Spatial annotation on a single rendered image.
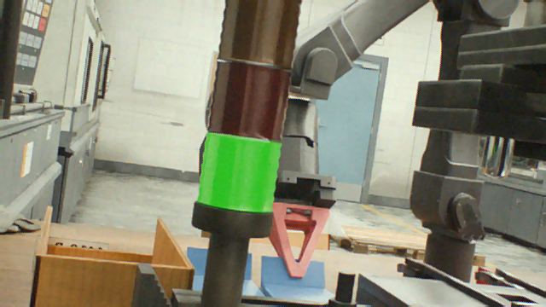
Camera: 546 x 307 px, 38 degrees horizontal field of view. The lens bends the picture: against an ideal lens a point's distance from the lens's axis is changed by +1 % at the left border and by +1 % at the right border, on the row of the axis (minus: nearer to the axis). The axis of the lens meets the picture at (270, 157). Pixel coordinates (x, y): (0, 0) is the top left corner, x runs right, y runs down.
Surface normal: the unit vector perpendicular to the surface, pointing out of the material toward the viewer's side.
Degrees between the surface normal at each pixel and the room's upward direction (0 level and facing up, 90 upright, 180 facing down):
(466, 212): 90
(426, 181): 90
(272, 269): 60
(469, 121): 90
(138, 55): 90
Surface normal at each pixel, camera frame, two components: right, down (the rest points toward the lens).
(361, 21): 0.47, -0.02
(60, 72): 0.18, 0.07
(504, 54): -0.96, -0.13
